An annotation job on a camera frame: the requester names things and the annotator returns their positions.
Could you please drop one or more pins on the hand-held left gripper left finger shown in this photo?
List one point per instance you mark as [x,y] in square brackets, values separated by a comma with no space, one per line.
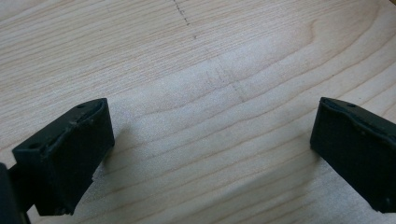
[65,161]

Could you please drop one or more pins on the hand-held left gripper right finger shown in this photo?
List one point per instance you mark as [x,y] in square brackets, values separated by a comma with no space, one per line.
[358,155]

